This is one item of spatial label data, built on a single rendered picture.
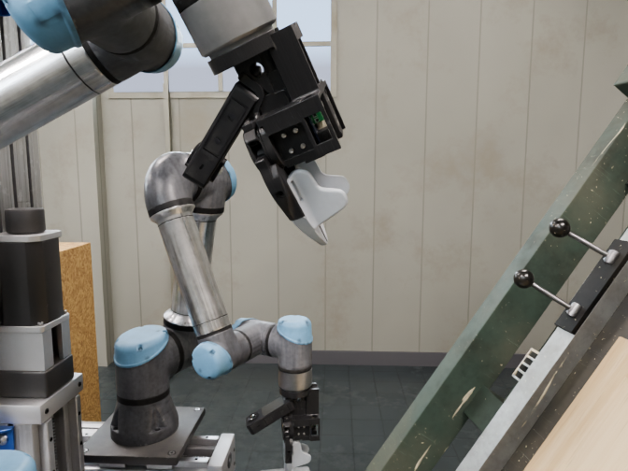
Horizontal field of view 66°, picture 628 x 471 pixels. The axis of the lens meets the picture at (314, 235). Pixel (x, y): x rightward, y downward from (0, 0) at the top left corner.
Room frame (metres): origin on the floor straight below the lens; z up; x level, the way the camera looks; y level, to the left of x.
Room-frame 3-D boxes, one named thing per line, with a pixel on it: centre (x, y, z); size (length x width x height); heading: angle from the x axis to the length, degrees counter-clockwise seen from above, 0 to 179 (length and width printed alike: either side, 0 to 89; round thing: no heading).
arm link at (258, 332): (1.05, 0.14, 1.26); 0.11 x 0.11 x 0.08; 62
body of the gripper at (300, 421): (1.02, 0.03, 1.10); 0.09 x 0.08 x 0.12; 98
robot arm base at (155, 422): (1.06, 0.39, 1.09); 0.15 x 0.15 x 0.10
